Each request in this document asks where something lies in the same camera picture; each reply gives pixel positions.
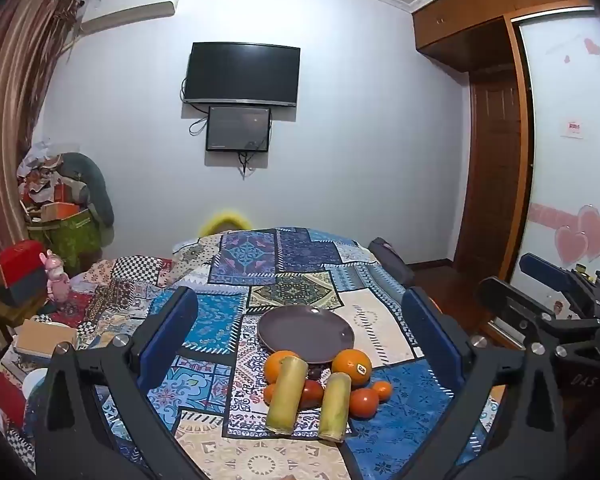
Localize cardboard box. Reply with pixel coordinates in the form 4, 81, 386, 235
14, 319, 78, 366

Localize wooden wardrobe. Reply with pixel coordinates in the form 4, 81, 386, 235
412, 0, 600, 273

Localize pile of paper clutter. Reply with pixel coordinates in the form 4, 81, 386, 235
17, 140, 88, 221

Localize brown wooden door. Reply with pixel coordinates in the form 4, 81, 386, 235
452, 67, 523, 271

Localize large yellowish orange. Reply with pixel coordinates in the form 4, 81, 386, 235
263, 350, 301, 386

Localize pink plush toy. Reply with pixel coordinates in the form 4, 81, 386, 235
40, 250, 72, 303

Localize yellow fluffy item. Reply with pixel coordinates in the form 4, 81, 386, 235
198, 210, 253, 236

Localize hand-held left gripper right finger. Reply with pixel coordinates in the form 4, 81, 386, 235
401, 287, 566, 480

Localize small black wall monitor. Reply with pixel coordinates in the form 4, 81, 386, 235
205, 105, 272, 152

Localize white round container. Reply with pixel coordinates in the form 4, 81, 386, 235
22, 367, 49, 411

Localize grey plush pillow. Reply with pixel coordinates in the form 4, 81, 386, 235
60, 152, 116, 226

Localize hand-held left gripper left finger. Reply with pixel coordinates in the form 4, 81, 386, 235
32, 287, 201, 480

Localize black wall television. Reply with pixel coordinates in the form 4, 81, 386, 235
182, 41, 302, 108

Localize patchwork printed blanket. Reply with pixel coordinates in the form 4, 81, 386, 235
0, 227, 506, 480

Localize black monitor cable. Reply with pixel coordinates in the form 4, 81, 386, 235
237, 149, 259, 180

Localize white air conditioner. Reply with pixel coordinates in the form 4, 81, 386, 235
77, 0, 183, 36

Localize white heart-print sliding door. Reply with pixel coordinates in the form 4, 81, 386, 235
510, 7, 600, 321

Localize large orange with sticker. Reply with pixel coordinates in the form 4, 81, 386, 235
331, 348, 373, 387

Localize short sugarcane piece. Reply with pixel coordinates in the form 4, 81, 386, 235
318, 372, 352, 442

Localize dark brown round plate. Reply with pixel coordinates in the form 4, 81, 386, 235
256, 305, 356, 365

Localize dark storage box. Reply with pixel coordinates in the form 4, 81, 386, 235
0, 270, 48, 308

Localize striped brown curtain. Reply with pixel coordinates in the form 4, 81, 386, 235
0, 0, 83, 361

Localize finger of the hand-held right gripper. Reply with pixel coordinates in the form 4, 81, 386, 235
519, 252, 600, 318
476, 276, 556, 348

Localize long sugarcane piece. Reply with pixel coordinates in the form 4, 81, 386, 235
266, 355, 309, 433

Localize red tomato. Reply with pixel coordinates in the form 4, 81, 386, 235
349, 387, 381, 420
299, 380, 326, 410

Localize red box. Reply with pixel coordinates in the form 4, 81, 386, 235
0, 240, 48, 286

